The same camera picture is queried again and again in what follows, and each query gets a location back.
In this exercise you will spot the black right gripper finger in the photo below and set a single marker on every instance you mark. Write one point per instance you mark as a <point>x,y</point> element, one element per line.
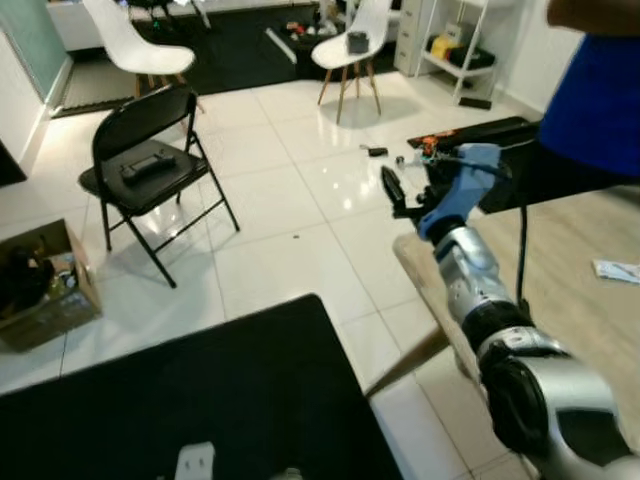
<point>393,190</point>

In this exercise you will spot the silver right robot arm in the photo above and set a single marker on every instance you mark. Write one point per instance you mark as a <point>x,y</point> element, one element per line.
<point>560,400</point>

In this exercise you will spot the small black charger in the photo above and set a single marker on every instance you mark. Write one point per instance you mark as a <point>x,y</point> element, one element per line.
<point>374,151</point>

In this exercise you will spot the orange black tool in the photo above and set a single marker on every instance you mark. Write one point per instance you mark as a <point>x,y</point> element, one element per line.
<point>428,142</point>

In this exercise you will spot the black flat box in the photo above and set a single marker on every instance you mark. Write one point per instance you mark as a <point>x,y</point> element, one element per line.
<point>475,103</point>

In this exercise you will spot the white shelf rack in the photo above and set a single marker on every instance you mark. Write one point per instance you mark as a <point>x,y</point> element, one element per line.
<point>455,65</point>

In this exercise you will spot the black case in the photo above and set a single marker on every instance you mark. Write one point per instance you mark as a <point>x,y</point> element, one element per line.
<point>475,60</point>

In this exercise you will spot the yellow box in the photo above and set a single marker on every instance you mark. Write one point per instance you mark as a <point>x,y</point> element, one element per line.
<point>443,47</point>

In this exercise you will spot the white plastic chair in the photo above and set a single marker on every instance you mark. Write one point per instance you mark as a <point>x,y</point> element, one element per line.
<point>335,55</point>
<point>130,45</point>

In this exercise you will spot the small dark box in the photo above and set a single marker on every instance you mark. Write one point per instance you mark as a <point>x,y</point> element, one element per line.
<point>357,44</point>

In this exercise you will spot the light wood table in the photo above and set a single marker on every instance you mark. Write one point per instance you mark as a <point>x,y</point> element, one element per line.
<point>570,240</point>

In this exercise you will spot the white drawer cabinet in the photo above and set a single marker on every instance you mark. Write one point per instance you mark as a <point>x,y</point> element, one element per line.
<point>412,35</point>

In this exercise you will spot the white bar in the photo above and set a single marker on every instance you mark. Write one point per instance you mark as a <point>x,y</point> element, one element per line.
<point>281,46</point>

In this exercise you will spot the person in blue shirt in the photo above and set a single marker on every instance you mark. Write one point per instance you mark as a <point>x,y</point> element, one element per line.
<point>600,100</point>

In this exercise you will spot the large black floor mat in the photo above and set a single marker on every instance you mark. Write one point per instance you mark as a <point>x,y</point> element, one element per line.
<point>250,50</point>

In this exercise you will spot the white sachet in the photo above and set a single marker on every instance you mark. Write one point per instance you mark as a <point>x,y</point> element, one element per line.
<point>615,271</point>

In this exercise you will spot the black controller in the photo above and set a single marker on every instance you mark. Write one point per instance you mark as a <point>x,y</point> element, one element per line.
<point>150,168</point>

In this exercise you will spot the black folding chair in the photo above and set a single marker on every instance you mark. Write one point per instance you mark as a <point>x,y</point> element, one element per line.
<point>140,120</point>

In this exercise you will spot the brown cardboard box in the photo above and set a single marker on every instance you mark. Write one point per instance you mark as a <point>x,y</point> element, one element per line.
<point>55,310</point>

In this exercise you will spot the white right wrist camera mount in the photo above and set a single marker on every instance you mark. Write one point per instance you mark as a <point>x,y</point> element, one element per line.
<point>450,205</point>

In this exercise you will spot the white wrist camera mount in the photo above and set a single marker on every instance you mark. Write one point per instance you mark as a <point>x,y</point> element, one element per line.
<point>196,462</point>
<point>450,205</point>

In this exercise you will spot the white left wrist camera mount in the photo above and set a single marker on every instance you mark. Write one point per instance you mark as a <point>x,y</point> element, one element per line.
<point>196,462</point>

